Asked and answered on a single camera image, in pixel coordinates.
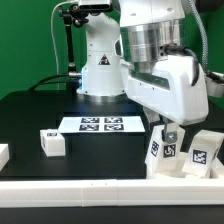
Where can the white block at left edge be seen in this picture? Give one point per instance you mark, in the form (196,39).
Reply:
(4,155)

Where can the white L-shaped obstacle frame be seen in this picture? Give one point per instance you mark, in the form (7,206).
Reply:
(89,193)

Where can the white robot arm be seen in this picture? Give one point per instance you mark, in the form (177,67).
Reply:
(135,47)

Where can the white tag base sheet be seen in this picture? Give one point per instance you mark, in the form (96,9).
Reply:
(107,124)

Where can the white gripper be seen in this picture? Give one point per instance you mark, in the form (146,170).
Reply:
(170,93)

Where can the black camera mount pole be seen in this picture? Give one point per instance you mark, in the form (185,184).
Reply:
(72,17)

